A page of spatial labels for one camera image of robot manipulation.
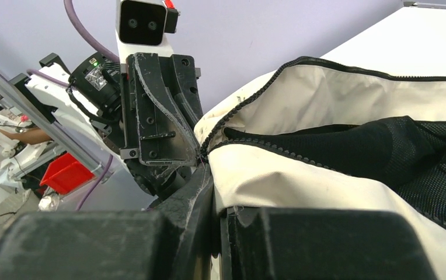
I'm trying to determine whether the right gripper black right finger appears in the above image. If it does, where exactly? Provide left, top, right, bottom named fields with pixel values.
left=219, top=206, right=436, bottom=279

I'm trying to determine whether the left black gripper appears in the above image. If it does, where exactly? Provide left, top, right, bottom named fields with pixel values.
left=68, top=52, right=203, bottom=200

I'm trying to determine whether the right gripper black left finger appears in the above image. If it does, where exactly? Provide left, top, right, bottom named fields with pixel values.
left=0, top=164, right=214, bottom=279

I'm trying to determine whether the beige jacket with black lining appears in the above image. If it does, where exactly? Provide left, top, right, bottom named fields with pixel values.
left=194, top=57, right=446, bottom=279

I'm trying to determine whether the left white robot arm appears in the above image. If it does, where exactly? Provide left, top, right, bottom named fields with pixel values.
left=12, top=52, right=203, bottom=200

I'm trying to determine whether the red plastic bin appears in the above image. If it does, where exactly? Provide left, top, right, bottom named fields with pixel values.
left=40, top=153, right=95, bottom=195

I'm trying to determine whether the person in background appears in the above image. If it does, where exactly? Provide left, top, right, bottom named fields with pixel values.
left=0, top=73, right=54, bottom=190

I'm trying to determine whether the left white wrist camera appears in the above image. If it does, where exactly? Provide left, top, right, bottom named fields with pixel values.
left=116, top=0, right=180, bottom=64

